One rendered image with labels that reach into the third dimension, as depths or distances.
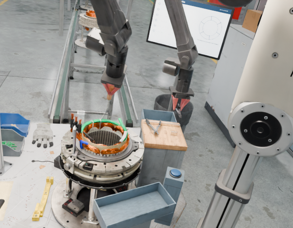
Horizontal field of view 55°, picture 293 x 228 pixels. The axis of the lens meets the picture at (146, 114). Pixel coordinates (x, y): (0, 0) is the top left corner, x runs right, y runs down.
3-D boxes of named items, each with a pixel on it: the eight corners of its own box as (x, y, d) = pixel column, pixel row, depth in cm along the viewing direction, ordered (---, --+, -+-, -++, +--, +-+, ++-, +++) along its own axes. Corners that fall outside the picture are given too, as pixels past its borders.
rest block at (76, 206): (74, 201, 119) (74, 197, 118) (84, 207, 117) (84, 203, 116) (67, 206, 116) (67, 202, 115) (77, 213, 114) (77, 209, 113)
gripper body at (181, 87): (168, 89, 126) (171, 73, 123) (190, 92, 128) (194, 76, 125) (171, 96, 121) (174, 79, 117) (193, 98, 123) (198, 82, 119)
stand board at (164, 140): (140, 123, 140) (141, 119, 138) (178, 126, 143) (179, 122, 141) (144, 147, 122) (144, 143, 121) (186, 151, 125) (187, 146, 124)
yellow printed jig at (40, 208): (45, 181, 131) (45, 176, 129) (53, 182, 131) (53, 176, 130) (31, 220, 112) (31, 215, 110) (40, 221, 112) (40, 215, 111)
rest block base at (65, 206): (70, 200, 121) (70, 197, 120) (84, 209, 118) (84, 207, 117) (61, 207, 117) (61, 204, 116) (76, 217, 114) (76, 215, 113)
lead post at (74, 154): (71, 157, 100) (72, 130, 95) (73, 153, 103) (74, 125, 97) (76, 158, 100) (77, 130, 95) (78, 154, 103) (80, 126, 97)
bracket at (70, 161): (70, 166, 103) (70, 155, 101) (76, 171, 102) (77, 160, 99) (65, 168, 102) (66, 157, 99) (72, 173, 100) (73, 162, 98)
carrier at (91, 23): (78, 36, 335) (80, 10, 320) (111, 42, 338) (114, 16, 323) (71, 46, 301) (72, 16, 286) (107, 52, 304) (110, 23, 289)
